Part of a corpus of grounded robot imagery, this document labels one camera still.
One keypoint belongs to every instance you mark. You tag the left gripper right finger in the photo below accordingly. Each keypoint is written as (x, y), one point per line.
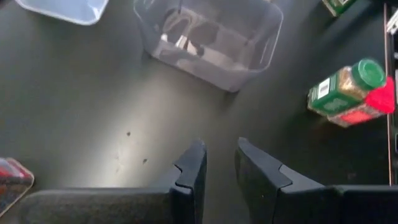
(280, 199)

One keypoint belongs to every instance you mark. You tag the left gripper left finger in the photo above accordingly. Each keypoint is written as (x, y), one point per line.
(186, 193)

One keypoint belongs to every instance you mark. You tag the red block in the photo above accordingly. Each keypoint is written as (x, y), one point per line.
(360, 116)

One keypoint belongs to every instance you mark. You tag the smoked paprika tin red lid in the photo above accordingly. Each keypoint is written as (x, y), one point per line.
(12, 183)

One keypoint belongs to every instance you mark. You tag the small black block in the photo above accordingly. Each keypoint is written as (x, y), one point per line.
(337, 4)

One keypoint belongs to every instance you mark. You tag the grey translucent plastic bin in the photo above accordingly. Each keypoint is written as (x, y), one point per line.
(217, 71)

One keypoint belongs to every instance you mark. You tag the clear plastic bin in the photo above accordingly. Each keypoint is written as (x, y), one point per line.
(68, 9)

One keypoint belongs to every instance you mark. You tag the black metal table frame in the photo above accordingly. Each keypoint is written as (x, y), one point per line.
(393, 102)

